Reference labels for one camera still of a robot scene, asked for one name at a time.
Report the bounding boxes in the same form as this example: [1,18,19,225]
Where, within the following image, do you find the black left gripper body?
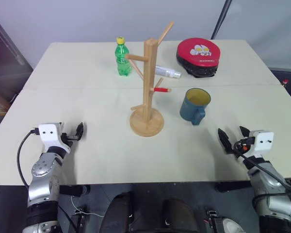
[60,132,79,148]

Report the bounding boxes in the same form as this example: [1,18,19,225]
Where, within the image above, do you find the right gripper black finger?
[239,126,250,139]
[217,128,234,155]

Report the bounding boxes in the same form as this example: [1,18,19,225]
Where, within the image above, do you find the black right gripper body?
[232,136,256,156]

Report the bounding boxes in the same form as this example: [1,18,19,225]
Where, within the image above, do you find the wooden mug tree stand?
[125,21,175,138]

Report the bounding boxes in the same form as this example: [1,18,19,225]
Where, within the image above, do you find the blue mug with yellow inside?
[179,88,211,126]

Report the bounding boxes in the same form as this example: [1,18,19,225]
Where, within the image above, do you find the black floor clamp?
[205,210,223,230]
[71,207,86,228]

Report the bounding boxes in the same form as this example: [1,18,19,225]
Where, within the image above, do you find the green plastic bottle yellow cap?
[114,36,132,77]

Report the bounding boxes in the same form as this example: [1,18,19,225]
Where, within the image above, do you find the white rounded object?
[222,217,243,233]

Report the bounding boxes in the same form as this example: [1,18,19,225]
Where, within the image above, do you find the dark glass cabinet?
[0,10,34,98]

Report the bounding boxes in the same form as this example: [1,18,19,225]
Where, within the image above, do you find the dark rounded shape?
[161,197,200,233]
[98,191,137,233]

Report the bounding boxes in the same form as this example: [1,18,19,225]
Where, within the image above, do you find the red and black punch pad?
[176,37,222,79]

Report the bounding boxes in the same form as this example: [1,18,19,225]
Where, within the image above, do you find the white spray bottle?
[155,65,182,80]

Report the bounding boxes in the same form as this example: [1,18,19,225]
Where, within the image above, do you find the black slanted pole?
[210,0,231,40]

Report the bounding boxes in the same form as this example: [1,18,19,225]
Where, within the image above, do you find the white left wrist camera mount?
[38,123,72,149]

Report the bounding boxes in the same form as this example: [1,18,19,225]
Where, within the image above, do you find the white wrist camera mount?
[38,123,72,149]
[250,130,275,152]

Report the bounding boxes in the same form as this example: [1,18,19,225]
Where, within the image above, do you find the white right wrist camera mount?
[250,130,275,152]

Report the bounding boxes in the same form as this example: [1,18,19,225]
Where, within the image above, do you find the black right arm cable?
[234,141,291,230]

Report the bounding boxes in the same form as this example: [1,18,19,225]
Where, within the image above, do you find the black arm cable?
[234,141,291,230]
[16,129,40,190]

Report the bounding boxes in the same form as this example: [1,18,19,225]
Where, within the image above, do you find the black table bracket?
[59,184,91,198]

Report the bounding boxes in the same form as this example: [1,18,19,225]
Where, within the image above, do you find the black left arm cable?
[16,129,40,190]

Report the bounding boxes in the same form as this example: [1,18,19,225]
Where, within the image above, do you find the thin white floor cable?
[70,195,104,218]

